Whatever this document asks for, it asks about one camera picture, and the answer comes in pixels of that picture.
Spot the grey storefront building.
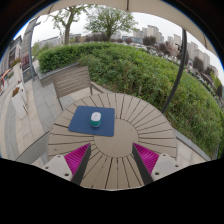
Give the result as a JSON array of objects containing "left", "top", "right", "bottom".
[{"left": 0, "top": 18, "right": 38, "bottom": 94}]

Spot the blue rectangular mouse pad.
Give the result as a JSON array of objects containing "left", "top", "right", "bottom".
[{"left": 67, "top": 105, "right": 116, "bottom": 138}]

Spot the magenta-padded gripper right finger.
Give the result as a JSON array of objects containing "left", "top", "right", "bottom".
[{"left": 131, "top": 143, "right": 184, "bottom": 186}]

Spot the white and teal computer mouse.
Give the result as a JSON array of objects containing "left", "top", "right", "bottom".
[{"left": 89, "top": 111, "right": 103, "bottom": 129}]

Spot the beige umbrella canopy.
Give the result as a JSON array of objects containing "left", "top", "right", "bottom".
[{"left": 33, "top": 0, "right": 218, "bottom": 57}]

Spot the white flower planter box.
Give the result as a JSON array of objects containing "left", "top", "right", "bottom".
[
  {"left": 10, "top": 86, "right": 30, "bottom": 121},
  {"left": 18, "top": 81, "right": 30, "bottom": 103}
]

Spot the dark curved umbrella pole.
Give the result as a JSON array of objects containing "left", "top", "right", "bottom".
[{"left": 161, "top": 31, "right": 189, "bottom": 115}]

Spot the group of tall apartment buildings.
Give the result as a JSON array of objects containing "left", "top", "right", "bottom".
[{"left": 132, "top": 24, "right": 220, "bottom": 73}]

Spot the thin-crowned tree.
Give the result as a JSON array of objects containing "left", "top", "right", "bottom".
[{"left": 49, "top": 4, "right": 93, "bottom": 46}]

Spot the slatted outdoor chair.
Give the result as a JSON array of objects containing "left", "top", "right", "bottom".
[{"left": 51, "top": 65, "right": 105, "bottom": 112}]

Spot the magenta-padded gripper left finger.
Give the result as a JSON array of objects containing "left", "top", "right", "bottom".
[{"left": 41, "top": 143, "right": 92, "bottom": 186}]

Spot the dense round-crowned tree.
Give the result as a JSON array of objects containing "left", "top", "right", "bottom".
[{"left": 84, "top": 5, "right": 139, "bottom": 43}]

